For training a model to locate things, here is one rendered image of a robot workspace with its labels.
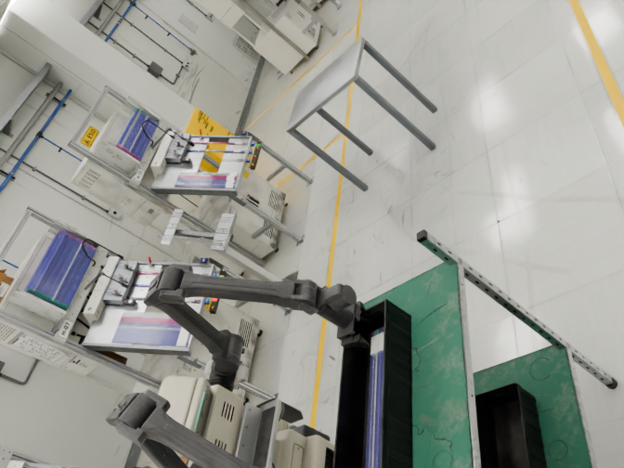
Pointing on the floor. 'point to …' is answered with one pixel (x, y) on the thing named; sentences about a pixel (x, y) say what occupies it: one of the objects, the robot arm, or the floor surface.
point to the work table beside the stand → (319, 97)
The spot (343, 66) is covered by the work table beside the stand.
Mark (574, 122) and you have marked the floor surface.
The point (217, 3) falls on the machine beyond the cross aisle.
